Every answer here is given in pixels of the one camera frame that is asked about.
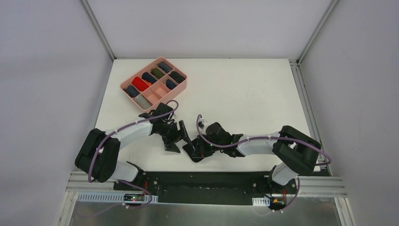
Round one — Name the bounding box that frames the pink divided organizer tray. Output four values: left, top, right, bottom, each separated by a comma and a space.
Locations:
120, 57, 188, 112

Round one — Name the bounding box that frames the black underwear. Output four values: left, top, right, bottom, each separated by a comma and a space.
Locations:
183, 136, 206, 163
169, 71, 185, 84

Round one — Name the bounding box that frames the red rolled underwear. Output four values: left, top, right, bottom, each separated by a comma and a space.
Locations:
131, 77, 149, 92

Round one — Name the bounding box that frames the aluminium frame rail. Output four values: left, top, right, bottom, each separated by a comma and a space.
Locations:
66, 170, 117, 192

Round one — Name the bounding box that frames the purple cable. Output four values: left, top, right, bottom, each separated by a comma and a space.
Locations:
196, 114, 332, 215
88, 100, 179, 210

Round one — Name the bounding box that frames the olive rolled underwear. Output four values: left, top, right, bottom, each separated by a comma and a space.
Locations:
151, 68, 165, 80

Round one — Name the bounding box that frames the dark blue rolled underwear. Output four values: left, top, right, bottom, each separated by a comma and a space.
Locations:
124, 85, 140, 98

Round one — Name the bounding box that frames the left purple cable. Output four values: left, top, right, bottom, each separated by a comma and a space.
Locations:
88, 100, 179, 210

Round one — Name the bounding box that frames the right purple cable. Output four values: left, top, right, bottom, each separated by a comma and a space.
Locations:
196, 114, 332, 215

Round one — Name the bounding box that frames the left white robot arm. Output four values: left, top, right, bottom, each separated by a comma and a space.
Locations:
74, 103, 191, 190

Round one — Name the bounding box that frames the striped rolled underwear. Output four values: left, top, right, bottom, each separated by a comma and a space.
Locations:
157, 61, 172, 73

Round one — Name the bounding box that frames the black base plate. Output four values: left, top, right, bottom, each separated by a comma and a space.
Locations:
131, 171, 297, 205

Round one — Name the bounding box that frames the black rolled underwear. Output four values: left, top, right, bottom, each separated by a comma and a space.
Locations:
169, 71, 185, 84

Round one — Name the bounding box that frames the small navy rolled underwear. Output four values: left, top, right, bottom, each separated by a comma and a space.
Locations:
165, 79, 177, 90

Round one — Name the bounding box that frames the grey underwear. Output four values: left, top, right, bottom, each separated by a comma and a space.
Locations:
134, 94, 152, 110

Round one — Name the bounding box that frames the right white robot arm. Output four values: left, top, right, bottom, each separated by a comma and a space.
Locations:
197, 121, 321, 193

